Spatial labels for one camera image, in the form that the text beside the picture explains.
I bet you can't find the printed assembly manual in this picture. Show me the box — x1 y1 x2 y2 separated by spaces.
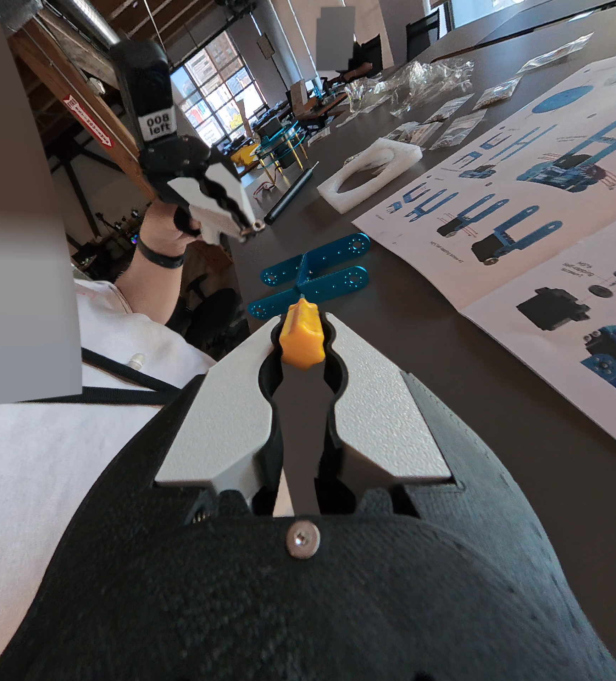
351 50 616 466

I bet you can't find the round glass side table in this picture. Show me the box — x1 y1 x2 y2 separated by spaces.
257 121 309 182

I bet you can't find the blue metal bracket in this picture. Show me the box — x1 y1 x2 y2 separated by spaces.
248 232 371 321

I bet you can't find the person's left forearm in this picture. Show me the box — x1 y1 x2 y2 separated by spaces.
115 249 185 326

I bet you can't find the red arrow sign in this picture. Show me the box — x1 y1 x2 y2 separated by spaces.
63 95 113 149

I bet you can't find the black lanyard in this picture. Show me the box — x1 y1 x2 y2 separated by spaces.
21 348 192 408

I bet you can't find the crumpled clear plastic bag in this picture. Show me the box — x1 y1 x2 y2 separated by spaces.
346 60 473 115

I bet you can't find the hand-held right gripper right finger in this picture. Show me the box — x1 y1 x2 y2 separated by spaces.
316 313 453 516

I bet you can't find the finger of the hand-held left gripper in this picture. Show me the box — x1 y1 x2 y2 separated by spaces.
167 177 248 247
207 161 264 233

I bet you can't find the white foam insert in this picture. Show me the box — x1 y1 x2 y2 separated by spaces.
317 137 424 215

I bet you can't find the large paned window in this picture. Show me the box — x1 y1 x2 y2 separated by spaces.
172 32 266 147

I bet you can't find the silver air duct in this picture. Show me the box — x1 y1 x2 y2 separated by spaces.
47 0 128 49

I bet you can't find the black cylinder tube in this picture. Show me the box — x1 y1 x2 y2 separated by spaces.
264 162 319 227

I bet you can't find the yellow handle screwdriver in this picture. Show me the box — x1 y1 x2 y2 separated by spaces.
279 287 323 370

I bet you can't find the dark desk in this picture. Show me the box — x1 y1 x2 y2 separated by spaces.
231 18 616 681

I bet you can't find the small clear parts bag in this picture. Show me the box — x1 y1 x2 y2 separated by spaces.
425 95 475 124
473 77 522 110
385 121 444 145
518 33 595 74
430 109 487 151

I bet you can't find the black office chair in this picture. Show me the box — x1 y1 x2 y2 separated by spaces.
172 277 240 354

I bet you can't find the person's left hand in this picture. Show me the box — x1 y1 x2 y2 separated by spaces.
139 201 202 259

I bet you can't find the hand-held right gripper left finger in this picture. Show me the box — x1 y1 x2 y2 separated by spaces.
155 314 287 516

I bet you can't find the black wristband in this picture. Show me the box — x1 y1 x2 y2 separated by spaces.
135 234 186 269

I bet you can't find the person's white shirt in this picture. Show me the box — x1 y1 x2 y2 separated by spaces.
0 279 218 681

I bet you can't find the wooden beam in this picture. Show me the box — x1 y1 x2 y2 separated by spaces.
7 16 160 203

